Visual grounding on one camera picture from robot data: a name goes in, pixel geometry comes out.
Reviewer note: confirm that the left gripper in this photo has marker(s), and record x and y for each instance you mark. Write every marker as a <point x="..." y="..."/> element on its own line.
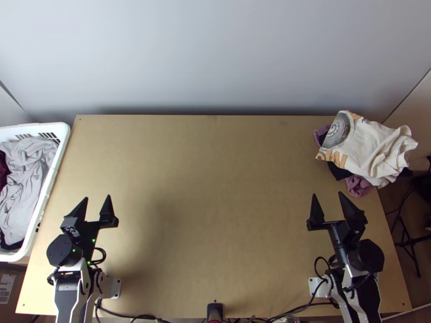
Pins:
<point x="89" y="237"/>

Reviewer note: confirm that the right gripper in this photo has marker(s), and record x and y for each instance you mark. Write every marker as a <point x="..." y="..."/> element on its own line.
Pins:
<point x="350" y="235"/>

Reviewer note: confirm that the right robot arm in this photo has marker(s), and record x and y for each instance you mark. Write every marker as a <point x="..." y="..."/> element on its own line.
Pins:
<point x="362" y="279"/>

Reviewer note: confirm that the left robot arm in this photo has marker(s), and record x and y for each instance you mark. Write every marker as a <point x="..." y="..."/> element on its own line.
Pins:
<point x="72" y="286"/>

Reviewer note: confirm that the white laundry basket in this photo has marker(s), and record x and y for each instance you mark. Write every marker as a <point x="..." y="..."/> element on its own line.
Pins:
<point x="50" y="175"/>

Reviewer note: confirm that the pile of folded clothes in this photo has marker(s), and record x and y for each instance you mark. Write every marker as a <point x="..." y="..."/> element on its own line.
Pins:
<point x="367" y="148"/>

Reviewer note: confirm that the heap of clothes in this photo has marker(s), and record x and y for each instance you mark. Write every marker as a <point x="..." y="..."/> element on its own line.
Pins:
<point x="23" y="181"/>

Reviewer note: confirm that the black tripod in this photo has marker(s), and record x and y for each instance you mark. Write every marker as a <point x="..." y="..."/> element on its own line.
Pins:
<point x="409" y="240"/>

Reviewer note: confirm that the cardboard box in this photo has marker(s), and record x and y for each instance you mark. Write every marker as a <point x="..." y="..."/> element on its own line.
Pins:
<point x="11" y="284"/>

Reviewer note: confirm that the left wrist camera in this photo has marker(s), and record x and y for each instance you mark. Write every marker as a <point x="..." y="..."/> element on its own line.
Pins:
<point x="70" y="232"/>

